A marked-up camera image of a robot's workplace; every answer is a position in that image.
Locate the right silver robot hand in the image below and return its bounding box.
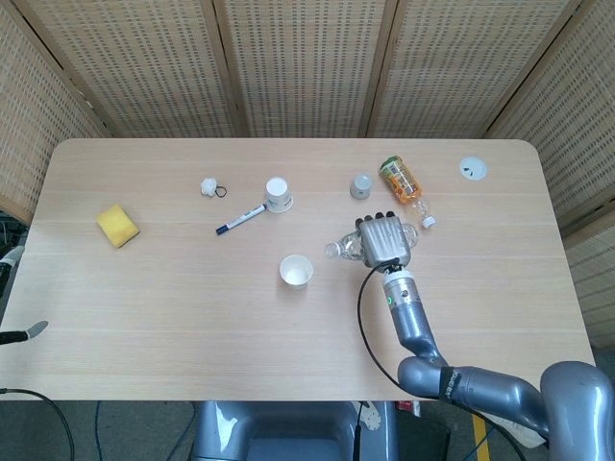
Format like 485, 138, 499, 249
354, 208, 414, 268

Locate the grey robot torso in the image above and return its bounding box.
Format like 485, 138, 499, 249
190, 400, 400, 461

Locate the blue capped whiteboard marker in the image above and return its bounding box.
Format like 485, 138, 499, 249
214, 203, 268, 236

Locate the small grey plastic cup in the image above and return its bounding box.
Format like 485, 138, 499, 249
349, 173, 376, 201

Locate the blue floor cable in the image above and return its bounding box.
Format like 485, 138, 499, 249
94, 401, 105, 461

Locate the woven folding screen panel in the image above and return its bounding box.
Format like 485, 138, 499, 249
367, 0, 597, 140
213, 0, 400, 139
0, 0, 111, 225
12, 0, 249, 140
482, 0, 615, 347

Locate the orange label drink bottle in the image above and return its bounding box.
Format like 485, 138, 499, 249
379, 154, 438, 231

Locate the black printed arm strap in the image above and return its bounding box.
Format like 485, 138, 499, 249
437, 365, 461, 400

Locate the small white clip object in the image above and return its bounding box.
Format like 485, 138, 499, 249
199, 177, 229, 199

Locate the clear plastic bottle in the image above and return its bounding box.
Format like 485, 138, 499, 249
325, 223, 420, 265

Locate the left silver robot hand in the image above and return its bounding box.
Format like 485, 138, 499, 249
0, 247, 49, 346

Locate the paper cup with blue print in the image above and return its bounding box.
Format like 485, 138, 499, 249
264, 177, 295, 214

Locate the yellow kitchen sponge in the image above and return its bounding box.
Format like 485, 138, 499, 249
95, 203, 141, 250

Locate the white round cable grommet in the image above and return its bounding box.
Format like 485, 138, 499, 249
458, 156, 490, 182

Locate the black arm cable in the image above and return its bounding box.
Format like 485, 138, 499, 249
356, 257, 554, 461

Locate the paper cup with green print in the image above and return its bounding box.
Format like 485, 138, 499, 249
279, 254, 315, 290

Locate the black floor cable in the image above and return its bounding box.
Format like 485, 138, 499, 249
0, 386, 76, 461

